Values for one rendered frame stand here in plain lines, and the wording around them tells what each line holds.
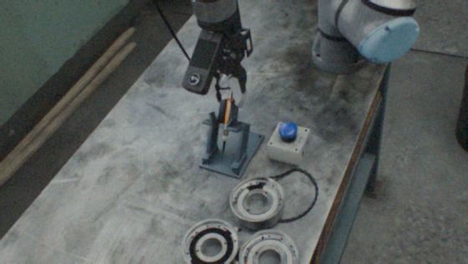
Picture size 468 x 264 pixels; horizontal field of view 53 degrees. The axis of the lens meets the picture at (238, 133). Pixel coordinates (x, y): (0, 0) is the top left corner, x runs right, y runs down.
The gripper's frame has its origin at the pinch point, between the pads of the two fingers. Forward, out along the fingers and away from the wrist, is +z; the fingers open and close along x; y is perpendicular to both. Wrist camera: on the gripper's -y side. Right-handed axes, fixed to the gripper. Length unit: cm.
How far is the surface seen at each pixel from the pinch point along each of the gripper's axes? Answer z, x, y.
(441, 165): 93, -42, 76
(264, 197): 11.0, -12.4, -12.1
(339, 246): 69, -20, 14
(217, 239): 10.1, -8.5, -24.1
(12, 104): 77, 150, 33
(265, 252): 10.8, -17.5, -23.0
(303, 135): 8.3, -14.8, 3.4
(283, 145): 8.3, -11.9, -0.5
